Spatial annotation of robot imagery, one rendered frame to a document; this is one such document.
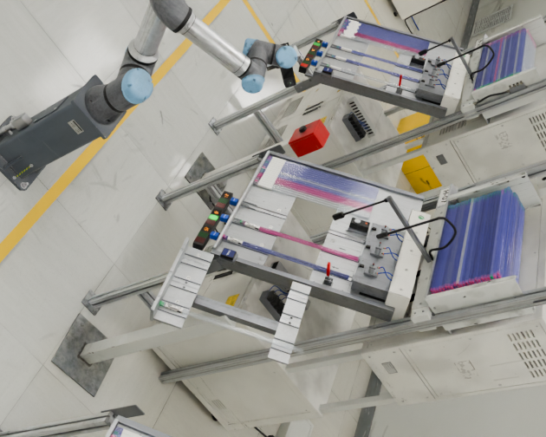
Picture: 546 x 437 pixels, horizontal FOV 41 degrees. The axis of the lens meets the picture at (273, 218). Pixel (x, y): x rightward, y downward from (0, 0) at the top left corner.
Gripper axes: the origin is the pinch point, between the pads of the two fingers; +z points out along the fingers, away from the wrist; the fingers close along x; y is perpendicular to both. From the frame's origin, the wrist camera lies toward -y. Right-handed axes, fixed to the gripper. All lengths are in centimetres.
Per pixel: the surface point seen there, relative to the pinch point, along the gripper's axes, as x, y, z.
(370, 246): -8, -75, -27
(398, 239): -20, -78, -21
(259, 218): 29, -55, -9
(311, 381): 31, -133, 2
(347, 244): -1, -74, -17
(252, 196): 29, -47, 2
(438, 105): -73, -45, 75
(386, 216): -21, -72, -1
